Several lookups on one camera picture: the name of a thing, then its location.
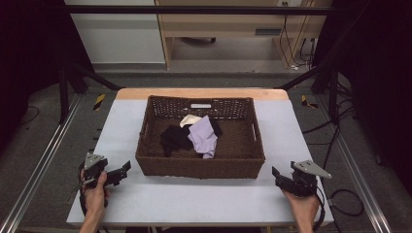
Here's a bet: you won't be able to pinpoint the aluminium floor rail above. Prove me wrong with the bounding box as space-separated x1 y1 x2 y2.
0 92 85 233
314 96 394 233

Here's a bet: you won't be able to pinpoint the person's left hand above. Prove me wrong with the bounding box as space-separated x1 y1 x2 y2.
80 170 112 216

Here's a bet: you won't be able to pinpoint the white cabinet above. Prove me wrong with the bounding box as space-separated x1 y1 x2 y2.
63 0 167 65

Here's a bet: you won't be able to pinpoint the cream cloth garment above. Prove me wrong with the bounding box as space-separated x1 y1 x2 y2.
179 114 203 129

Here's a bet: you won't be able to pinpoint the black looped floor cable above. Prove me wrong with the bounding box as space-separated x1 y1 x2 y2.
327 188 365 218

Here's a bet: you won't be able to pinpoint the black floor cables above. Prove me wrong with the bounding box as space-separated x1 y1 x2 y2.
301 82 358 173

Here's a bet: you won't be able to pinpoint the black horizontal frame bar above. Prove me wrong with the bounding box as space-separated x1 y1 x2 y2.
63 4 339 16

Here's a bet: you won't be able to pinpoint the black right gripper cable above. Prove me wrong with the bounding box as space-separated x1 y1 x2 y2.
311 184 326 233

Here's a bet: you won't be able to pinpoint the black upright frame post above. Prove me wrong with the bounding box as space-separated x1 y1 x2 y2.
327 67 340 126
58 65 70 124

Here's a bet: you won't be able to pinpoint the person's right hand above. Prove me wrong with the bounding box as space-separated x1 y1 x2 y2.
281 188 321 221

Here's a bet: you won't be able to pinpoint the black curtain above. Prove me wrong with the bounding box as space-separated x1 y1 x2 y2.
0 0 95 156
311 0 412 190

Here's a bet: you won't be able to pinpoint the black diagonal frame brace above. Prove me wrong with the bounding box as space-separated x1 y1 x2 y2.
274 62 328 91
68 62 123 92

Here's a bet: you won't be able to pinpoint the thin black floor cable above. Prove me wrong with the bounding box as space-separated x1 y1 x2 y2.
19 104 41 126

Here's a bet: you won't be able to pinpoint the bundle of desk cables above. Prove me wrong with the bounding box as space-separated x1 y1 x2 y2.
277 0 318 71

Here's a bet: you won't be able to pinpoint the brown wicker basket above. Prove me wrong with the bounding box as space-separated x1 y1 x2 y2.
134 94 267 180

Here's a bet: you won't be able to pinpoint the black cloth garment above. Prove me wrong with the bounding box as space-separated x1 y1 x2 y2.
159 117 223 158

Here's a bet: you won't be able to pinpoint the wooden desk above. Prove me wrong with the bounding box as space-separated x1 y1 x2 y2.
154 0 335 71

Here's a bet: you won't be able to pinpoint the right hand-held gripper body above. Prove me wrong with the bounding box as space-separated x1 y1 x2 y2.
289 159 333 198

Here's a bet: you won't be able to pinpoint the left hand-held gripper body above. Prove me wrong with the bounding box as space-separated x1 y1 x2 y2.
83 152 110 189

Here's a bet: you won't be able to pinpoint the yellow black hazard tape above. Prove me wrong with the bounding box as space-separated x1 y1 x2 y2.
300 93 320 110
92 93 107 112

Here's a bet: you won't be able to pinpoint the light grey table mat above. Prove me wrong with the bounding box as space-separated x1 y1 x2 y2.
65 98 335 228

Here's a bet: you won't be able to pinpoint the lavender cloth garment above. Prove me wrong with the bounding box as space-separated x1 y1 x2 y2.
187 115 219 160

